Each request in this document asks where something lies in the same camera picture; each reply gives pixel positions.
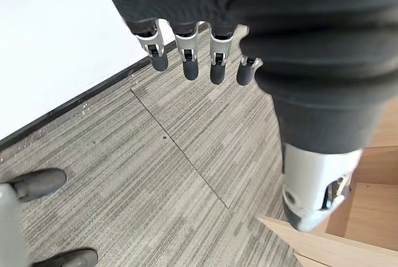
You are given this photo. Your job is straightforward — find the robot silver leg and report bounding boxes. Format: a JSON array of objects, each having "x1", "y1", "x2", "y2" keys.
[{"x1": 0, "y1": 182, "x2": 30, "y2": 267}]

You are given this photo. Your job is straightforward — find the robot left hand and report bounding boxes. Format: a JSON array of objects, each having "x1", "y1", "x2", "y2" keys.
[{"x1": 92, "y1": 0, "x2": 398, "y2": 232}]

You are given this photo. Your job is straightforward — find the black baseboard strip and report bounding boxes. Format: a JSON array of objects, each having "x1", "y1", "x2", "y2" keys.
[{"x1": 0, "y1": 21, "x2": 215, "y2": 152}]

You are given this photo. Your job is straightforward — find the robot dark foot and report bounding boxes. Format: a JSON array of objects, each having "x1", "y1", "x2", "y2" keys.
[
  {"x1": 8, "y1": 167, "x2": 67, "y2": 202},
  {"x1": 32, "y1": 248, "x2": 99, "y2": 267}
]

